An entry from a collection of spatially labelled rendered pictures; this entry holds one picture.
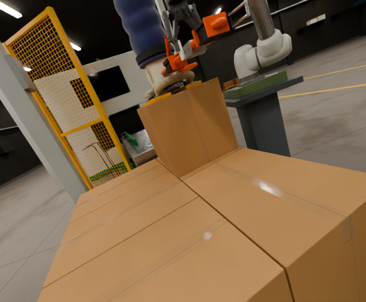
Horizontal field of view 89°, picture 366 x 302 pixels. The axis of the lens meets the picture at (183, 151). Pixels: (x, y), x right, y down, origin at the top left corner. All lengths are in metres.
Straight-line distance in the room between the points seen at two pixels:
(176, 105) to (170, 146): 0.21
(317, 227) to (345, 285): 0.20
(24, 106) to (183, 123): 1.69
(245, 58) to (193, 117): 0.78
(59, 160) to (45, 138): 0.25
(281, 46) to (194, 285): 1.43
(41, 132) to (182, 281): 1.99
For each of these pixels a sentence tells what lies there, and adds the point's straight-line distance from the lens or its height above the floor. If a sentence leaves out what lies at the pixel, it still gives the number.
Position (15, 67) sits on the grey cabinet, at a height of 1.66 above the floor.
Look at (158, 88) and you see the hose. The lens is 1.00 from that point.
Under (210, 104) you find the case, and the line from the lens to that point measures 1.00.
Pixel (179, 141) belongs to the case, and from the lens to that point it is 0.94.
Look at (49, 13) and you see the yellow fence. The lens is 2.52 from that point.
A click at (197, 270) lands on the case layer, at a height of 0.54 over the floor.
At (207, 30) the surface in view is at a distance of 0.62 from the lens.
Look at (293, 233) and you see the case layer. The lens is 0.55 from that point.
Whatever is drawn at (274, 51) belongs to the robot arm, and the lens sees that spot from 1.55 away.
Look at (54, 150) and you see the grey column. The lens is 2.26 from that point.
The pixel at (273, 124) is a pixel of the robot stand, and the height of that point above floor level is 0.45.
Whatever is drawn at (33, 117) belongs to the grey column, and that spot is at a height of 1.22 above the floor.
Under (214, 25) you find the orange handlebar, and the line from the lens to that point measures 0.62.
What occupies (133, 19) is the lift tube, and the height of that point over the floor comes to 1.36.
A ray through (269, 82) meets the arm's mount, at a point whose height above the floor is 0.78.
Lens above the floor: 0.94
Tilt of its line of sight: 17 degrees down
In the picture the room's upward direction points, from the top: 22 degrees counter-clockwise
